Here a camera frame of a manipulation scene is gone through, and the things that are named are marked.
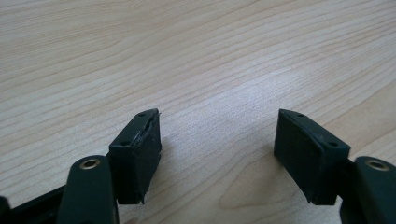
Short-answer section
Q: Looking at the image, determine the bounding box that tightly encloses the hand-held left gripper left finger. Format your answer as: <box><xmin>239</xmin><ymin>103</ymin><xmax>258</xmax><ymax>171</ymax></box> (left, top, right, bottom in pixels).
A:
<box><xmin>108</xmin><ymin>107</ymin><xmax>163</xmax><ymax>206</ymax></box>

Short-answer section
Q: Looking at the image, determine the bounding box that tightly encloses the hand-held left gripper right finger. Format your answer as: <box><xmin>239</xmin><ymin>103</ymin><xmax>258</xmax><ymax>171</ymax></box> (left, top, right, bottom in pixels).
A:
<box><xmin>273</xmin><ymin>108</ymin><xmax>352</xmax><ymax>206</ymax></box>

